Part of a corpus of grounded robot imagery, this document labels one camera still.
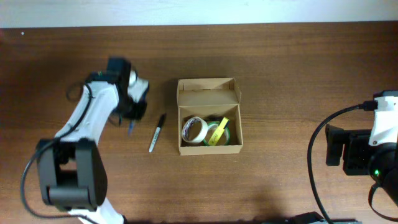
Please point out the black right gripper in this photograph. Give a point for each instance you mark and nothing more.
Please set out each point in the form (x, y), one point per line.
(334, 144)

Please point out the black sharpie marker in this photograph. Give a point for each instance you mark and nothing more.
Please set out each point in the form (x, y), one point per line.
(157, 132)

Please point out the blue ballpoint pen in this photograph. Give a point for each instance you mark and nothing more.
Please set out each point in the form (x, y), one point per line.
(131, 127)

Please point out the green tape roll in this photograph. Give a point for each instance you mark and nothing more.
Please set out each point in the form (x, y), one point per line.
(223, 141)

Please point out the white masking tape roll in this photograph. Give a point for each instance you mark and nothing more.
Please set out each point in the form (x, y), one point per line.
(194, 130)

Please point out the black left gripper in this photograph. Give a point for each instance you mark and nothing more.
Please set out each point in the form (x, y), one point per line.
(137, 111)

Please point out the cardboard box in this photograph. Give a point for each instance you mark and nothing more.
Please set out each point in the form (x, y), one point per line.
(209, 96)

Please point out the black ballpoint pen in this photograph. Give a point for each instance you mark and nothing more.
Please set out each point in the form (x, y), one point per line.
(212, 118)

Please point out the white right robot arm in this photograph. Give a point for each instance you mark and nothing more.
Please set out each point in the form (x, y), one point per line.
(371, 152)

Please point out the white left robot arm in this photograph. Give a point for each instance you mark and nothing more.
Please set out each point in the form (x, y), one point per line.
(72, 177)

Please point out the yellow highlighter marker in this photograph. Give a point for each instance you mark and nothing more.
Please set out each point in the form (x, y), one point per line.
(218, 132)

